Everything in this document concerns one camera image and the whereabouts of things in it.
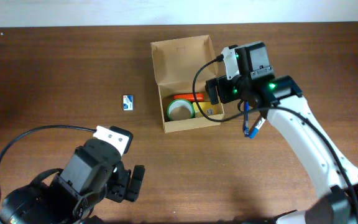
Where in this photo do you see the yellow sticky note pad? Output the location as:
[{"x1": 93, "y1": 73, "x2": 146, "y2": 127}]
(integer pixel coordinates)
[{"x1": 193, "y1": 102, "x2": 218, "y2": 118}]

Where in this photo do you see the orange highlighter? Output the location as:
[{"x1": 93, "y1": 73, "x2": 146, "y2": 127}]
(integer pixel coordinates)
[{"x1": 173, "y1": 93, "x2": 204, "y2": 102}]

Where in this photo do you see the brown cardboard box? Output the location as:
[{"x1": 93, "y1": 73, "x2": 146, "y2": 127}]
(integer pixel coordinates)
[{"x1": 150, "y1": 35, "x2": 218, "y2": 133}]

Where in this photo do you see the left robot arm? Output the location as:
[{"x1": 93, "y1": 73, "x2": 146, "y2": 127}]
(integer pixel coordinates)
[{"x1": 0, "y1": 139, "x2": 145, "y2": 223}]

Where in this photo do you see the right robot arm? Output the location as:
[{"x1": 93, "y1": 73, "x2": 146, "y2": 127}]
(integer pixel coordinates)
[{"x1": 205, "y1": 42, "x2": 358, "y2": 223}]

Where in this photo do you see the green tape roll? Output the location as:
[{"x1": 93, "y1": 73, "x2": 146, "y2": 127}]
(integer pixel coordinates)
[{"x1": 167, "y1": 99, "x2": 195, "y2": 121}]

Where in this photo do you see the blue ballpoint pen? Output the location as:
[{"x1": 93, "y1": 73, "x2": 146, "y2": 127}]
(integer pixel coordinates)
[{"x1": 243, "y1": 101, "x2": 249, "y2": 138}]

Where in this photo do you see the blue whiteboard marker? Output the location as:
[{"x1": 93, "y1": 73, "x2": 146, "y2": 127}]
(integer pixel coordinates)
[{"x1": 248, "y1": 115, "x2": 265, "y2": 139}]

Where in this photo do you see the small blue white card box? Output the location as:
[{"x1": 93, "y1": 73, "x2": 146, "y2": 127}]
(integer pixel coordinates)
[{"x1": 122, "y1": 95, "x2": 134, "y2": 111}]

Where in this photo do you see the right black cable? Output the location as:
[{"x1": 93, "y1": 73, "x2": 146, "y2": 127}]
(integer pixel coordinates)
[{"x1": 192, "y1": 55, "x2": 358, "y2": 224}]

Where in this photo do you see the black cable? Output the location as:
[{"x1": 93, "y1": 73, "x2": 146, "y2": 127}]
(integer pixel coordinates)
[
  {"x1": 192, "y1": 55, "x2": 358, "y2": 224},
  {"x1": 0, "y1": 124, "x2": 98, "y2": 224}
]

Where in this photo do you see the left black cable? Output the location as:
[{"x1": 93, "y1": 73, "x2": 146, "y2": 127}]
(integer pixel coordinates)
[{"x1": 0, "y1": 124, "x2": 98, "y2": 224}]

